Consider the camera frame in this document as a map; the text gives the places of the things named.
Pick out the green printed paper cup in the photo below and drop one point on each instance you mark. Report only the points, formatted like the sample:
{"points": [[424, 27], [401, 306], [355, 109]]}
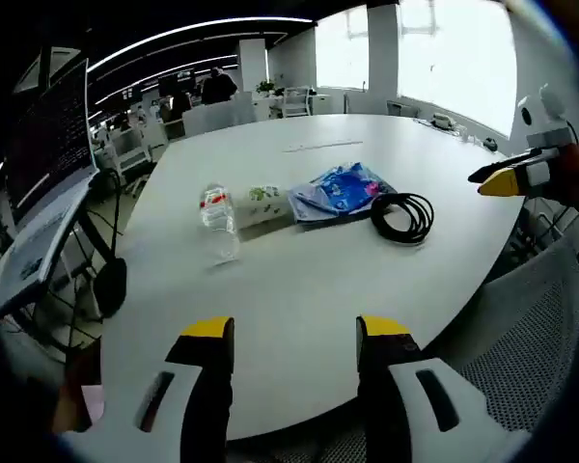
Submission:
{"points": [[263, 205]]}

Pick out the white partition panel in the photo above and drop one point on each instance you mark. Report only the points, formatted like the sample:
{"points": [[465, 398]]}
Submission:
{"points": [[219, 118]]}

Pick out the white table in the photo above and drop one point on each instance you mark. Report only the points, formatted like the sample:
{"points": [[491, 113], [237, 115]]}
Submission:
{"points": [[309, 284]]}

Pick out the clear plastic water bottle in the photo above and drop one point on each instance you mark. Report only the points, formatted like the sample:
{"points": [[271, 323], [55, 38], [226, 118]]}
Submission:
{"points": [[218, 219]]}

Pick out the blue plastic packet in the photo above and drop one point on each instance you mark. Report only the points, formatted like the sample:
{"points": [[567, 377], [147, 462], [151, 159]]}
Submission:
{"points": [[340, 188]]}

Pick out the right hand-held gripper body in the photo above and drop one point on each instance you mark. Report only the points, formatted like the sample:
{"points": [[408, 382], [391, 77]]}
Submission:
{"points": [[545, 116]]}

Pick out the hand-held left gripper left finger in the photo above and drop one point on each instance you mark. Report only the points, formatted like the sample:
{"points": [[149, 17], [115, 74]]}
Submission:
{"points": [[173, 410]]}

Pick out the grey mesh office chair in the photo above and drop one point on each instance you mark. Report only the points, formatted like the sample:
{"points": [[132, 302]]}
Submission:
{"points": [[526, 337]]}

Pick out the white device on table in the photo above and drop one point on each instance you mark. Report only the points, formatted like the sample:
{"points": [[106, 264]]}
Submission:
{"points": [[446, 120]]}

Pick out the green potted plant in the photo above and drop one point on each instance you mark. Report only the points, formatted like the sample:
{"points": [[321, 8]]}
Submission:
{"points": [[265, 87]]}

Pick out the white open laptop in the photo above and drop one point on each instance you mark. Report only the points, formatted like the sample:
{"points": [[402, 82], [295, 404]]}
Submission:
{"points": [[48, 159]]}

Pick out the black computer mouse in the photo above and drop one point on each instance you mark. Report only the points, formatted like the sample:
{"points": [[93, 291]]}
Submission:
{"points": [[490, 143]]}

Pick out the black laptop stand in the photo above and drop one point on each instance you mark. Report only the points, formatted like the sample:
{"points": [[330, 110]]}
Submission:
{"points": [[94, 236]]}

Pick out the black pouch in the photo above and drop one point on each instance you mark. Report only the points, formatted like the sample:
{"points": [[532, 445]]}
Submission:
{"points": [[111, 287]]}

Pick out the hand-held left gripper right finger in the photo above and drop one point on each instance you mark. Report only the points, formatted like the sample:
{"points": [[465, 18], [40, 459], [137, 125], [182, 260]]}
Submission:
{"points": [[395, 415]]}

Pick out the white office chair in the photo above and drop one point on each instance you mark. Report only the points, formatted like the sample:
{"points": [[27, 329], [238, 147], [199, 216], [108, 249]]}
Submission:
{"points": [[296, 102], [132, 149]]}

